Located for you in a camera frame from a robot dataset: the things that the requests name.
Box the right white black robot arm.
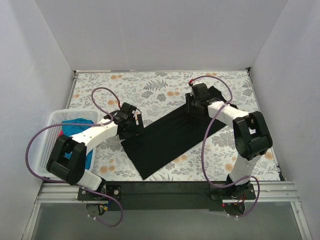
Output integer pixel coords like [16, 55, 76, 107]
[185, 82, 273, 199]

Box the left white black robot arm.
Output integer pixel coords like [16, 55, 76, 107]
[46, 102, 144, 200]

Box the aluminium frame rail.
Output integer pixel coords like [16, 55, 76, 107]
[36, 181, 300, 203]

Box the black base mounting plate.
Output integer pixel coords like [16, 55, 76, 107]
[77, 181, 258, 212]

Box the black t shirt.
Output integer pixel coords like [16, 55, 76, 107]
[120, 85, 227, 181]

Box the blue t shirt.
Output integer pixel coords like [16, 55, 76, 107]
[62, 118, 94, 170]

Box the white plastic laundry basket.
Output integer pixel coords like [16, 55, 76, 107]
[34, 108, 101, 179]

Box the floral tablecloth mat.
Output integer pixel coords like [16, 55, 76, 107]
[69, 71, 282, 182]

